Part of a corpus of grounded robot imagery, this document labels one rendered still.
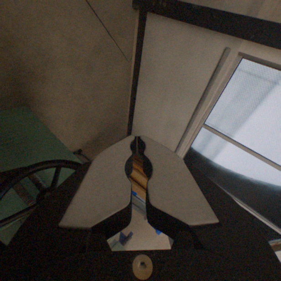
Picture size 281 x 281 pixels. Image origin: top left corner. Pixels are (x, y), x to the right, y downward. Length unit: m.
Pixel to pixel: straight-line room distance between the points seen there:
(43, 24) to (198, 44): 0.98
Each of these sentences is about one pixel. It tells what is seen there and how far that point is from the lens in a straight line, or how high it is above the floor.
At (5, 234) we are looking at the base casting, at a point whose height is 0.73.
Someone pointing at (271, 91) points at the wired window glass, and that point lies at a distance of 1.34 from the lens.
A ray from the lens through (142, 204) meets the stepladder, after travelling 1.45.
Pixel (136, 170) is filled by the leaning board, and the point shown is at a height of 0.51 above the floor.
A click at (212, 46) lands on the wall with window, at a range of 1.29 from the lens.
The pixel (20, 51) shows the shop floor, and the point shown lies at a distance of 1.15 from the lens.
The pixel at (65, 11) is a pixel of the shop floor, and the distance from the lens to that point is 1.22.
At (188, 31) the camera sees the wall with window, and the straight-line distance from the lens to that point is 1.36.
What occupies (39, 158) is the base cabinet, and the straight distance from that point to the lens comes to 0.85.
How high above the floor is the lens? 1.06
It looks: 22 degrees down
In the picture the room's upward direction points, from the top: 126 degrees clockwise
